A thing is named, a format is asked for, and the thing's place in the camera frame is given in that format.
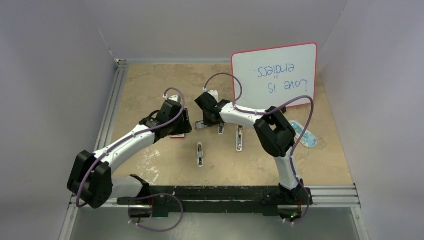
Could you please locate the blue patterned oval case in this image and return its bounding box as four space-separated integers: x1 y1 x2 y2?
289 120 318 149

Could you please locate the aluminium frame rail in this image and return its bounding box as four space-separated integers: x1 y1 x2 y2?
94 59 130 151

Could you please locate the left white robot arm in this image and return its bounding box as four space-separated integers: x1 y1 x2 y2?
66 99 192 209

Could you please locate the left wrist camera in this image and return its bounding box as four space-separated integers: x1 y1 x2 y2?
162 94 183 104

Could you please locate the red staple box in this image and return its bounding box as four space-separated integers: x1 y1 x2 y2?
170 133 186 139

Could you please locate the pink and white stapler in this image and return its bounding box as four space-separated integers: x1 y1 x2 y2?
218 123 225 135

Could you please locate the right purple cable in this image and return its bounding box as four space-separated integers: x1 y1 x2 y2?
203 72 316 226

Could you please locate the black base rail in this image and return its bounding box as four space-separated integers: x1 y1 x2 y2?
117 185 313 220

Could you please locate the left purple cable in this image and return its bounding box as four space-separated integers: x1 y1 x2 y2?
75 87 186 209

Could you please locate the red-framed whiteboard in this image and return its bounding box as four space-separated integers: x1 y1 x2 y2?
231 42 318 110

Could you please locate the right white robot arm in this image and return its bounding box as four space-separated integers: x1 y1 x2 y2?
195 92 314 204

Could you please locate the purple cable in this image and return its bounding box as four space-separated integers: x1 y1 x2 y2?
75 87 186 209
203 72 316 226

